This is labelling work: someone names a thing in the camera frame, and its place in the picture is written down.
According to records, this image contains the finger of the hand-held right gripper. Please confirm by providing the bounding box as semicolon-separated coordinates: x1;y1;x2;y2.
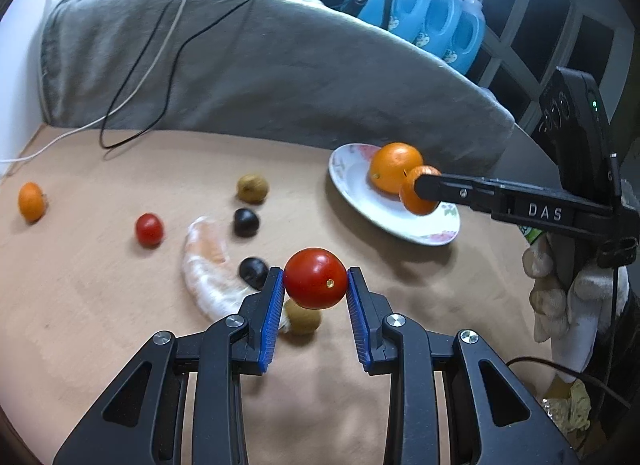
414;171;501;220

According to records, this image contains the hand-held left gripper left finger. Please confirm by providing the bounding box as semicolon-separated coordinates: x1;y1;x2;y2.
52;267;286;465

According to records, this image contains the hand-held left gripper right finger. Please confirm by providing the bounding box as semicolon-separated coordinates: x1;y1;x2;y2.
347;267;581;465

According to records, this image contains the small mandarin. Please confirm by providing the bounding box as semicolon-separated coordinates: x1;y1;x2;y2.
18;182;48;224
399;165;443;216

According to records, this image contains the large red tomato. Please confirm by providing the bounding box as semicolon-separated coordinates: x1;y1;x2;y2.
283;247;348;310

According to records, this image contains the white floral plate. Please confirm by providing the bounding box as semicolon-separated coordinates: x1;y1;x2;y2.
328;143;461;247

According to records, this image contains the peeled pomelo segment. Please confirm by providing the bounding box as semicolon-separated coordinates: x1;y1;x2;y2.
181;216;291;333

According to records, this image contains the dark round fruit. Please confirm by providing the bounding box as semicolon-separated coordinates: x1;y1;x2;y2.
238;256;271;291
232;208;261;238

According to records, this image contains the person's right hand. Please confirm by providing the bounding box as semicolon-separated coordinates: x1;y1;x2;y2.
521;236;631;371

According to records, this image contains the brown round fruit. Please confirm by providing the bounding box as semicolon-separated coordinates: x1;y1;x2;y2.
236;173;270;204
284;297;322;336

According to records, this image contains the large orange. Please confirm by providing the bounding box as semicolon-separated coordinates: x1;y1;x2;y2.
369;142;424;194

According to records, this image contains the dark grid shelf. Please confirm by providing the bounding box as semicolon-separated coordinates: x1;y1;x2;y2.
472;0;628;146

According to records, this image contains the small red tomato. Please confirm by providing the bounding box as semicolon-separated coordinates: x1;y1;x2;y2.
135;213;165;247

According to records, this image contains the grey blanket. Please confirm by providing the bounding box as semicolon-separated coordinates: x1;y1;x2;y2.
40;0;516;176

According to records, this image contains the yellow crumpled wrapper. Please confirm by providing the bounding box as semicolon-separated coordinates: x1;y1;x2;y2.
542;379;594;434

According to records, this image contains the thin black cable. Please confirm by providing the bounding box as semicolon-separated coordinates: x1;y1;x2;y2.
505;357;633;408

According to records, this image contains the white cable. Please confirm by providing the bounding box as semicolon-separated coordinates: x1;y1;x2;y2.
0;0;201;166

